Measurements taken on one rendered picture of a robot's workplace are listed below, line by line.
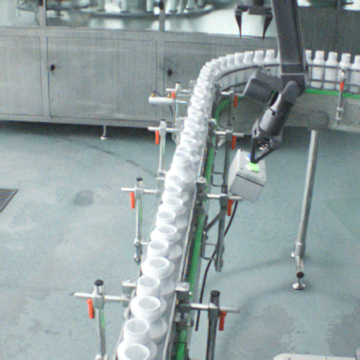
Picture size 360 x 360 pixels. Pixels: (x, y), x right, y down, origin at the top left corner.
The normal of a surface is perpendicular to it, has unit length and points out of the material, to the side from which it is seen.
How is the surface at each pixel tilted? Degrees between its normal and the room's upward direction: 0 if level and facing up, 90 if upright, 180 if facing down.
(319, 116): 90
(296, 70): 107
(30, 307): 0
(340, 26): 90
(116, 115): 86
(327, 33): 90
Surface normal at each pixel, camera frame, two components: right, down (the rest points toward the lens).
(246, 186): -0.11, 0.41
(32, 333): 0.04, -0.91
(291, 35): -0.23, 0.66
